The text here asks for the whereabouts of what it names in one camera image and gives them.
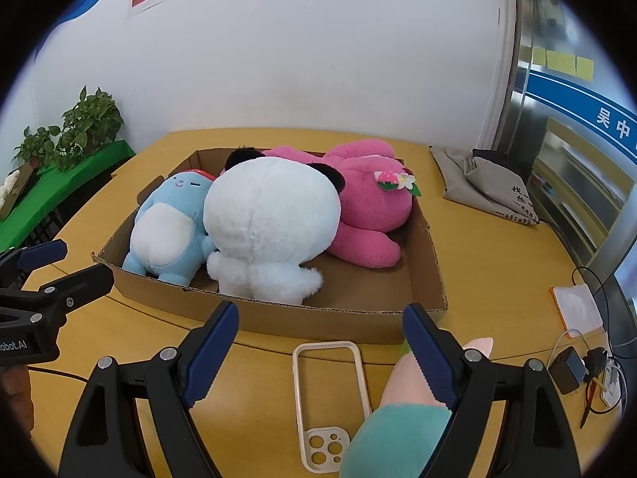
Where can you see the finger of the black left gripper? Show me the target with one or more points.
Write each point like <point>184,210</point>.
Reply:
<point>50,304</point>
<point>16,264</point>

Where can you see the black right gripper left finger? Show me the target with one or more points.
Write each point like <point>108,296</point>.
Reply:
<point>105,437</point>

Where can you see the blue plush toy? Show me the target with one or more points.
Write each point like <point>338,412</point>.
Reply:
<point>168,238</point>

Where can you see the pink pig plush teal shirt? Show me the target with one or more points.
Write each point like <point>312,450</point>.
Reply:
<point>399,437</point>

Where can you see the white panda plush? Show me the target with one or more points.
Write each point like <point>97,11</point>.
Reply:
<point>267,216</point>

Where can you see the pink plush bear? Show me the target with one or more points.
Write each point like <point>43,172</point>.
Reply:
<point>376,200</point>

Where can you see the person's left hand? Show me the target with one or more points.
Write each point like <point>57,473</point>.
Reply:
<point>15,382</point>

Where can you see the small white plush toy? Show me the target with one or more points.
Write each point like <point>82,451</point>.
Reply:
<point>10,189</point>

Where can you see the black charger plug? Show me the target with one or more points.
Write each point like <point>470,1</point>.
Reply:
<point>567,371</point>

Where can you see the green cloth covered shelf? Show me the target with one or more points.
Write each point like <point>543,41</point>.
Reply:
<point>53,187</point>

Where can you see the smaller green potted plant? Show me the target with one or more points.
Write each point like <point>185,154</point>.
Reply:
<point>37,148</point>

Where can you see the white orange power bank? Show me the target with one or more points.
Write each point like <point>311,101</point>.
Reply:
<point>577,309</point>

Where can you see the brown cardboard box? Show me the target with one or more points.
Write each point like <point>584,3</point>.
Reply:
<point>355,303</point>

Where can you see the grey canvas bag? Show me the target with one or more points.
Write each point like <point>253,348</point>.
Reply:
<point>484,185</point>

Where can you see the blue window banner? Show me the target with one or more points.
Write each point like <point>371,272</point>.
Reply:
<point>607,119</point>

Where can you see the yellow sticky notes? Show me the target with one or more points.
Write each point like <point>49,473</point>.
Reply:
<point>556,63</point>

